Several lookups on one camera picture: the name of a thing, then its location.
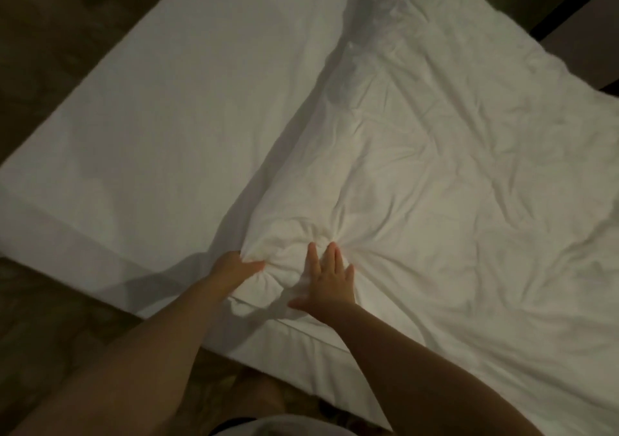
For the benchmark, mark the person's right hand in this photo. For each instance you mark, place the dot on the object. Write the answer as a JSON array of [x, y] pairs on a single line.
[[329, 291]]

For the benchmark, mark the person's left hand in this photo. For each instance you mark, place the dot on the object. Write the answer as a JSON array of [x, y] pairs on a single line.
[[234, 272]]

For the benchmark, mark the white duvet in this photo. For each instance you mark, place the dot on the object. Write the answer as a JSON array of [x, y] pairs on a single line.
[[464, 179]]

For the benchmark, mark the person's left forearm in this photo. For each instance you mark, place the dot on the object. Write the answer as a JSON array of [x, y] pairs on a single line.
[[116, 373]]

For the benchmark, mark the person's right forearm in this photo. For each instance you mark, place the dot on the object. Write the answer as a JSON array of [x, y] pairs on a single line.
[[426, 382]]

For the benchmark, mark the person's left leg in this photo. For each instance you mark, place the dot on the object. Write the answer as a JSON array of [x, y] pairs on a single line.
[[256, 394]]

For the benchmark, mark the person's white shirt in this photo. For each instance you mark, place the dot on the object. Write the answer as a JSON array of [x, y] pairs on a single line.
[[285, 427]]

